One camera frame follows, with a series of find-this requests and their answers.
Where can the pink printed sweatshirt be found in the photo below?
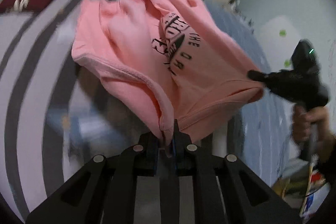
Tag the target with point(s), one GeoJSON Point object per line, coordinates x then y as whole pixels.
{"type": "Point", "coordinates": [167, 61]}

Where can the white headboard with green stickers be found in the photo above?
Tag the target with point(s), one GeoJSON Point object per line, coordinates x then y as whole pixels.
{"type": "Point", "coordinates": [278, 39]}

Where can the person's right hand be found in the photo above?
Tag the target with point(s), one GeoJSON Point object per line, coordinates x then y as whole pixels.
{"type": "Point", "coordinates": [302, 127]}

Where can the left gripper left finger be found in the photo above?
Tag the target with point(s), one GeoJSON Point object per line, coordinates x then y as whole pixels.
{"type": "Point", "coordinates": [103, 190]}

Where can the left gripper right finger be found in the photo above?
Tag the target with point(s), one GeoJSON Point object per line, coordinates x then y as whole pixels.
{"type": "Point", "coordinates": [225, 190]}

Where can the blue star bed quilt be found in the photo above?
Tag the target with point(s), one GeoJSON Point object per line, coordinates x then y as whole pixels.
{"type": "Point", "coordinates": [258, 134]}

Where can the grey striped bed sheet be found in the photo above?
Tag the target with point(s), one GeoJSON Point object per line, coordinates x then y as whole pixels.
{"type": "Point", "coordinates": [55, 115]}

